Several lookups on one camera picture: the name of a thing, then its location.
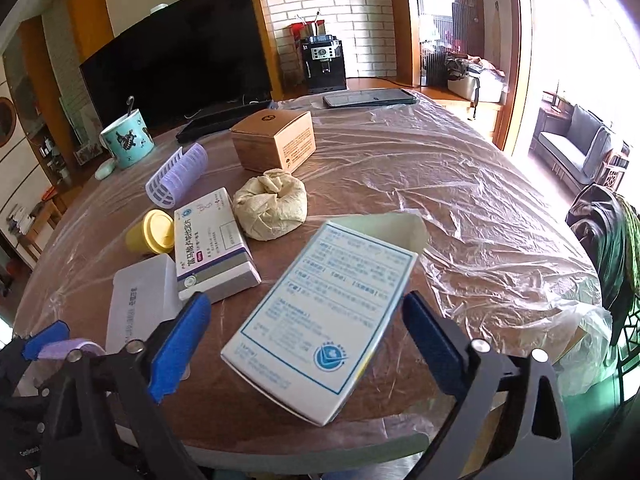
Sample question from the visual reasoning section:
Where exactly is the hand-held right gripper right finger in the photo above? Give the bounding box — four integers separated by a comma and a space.
402, 291, 573, 480

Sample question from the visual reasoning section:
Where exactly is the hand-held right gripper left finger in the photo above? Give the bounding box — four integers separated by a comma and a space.
40, 291, 212, 480

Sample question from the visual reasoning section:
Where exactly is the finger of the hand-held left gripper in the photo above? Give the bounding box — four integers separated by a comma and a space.
0, 320, 72, 397

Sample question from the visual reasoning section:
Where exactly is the white translucent plastic box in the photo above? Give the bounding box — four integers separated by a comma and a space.
105, 253, 186, 356

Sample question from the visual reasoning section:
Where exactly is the yellow plastic cup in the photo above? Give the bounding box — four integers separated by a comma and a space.
125, 209, 176, 255

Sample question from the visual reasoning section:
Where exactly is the white and blue medicine box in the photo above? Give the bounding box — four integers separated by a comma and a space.
220, 220, 418, 427

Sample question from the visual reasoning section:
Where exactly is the beige cloth bundle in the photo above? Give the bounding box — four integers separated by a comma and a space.
232, 167, 308, 242

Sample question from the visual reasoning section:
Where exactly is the brown cardboard box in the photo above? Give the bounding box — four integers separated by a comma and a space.
230, 110, 316, 173

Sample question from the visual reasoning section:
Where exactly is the white and purple medicine box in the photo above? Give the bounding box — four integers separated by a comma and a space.
172, 187, 262, 303

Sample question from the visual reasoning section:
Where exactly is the beige paper sheet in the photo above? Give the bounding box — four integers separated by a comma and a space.
345, 212, 428, 256

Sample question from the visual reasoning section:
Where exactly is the white plastic bag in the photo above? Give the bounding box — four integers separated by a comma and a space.
555, 300, 613, 396

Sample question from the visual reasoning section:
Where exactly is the wooden shelf unit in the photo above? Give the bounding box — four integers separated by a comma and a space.
0, 15, 88, 271

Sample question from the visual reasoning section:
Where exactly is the dark jacket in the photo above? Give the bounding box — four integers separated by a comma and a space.
565, 184, 626, 346

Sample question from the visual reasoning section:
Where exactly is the teal patterned mug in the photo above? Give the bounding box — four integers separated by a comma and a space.
99, 112, 156, 170

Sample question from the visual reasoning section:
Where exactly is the green cloth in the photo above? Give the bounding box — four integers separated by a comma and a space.
607, 194, 640, 333

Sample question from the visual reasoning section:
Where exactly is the black flat remote case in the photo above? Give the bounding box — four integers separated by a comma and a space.
175, 100, 273, 143

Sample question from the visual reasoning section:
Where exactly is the grey sofa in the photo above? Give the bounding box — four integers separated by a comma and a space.
532, 104, 631, 186

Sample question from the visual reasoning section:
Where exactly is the wooden low cabinet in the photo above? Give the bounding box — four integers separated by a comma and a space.
280, 76, 503, 143

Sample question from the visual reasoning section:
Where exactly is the black tablet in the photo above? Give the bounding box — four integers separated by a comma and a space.
322, 88, 418, 109

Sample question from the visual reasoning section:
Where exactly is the white bag with clutter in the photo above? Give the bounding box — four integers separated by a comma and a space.
445, 52, 506, 103

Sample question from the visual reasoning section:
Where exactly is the black television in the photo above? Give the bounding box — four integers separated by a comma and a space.
79, 0, 273, 133

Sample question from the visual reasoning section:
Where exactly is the black coffee machine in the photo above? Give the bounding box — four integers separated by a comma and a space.
299, 35, 348, 93

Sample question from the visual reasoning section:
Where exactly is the utensil holder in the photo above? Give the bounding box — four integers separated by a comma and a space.
295, 9, 326, 41

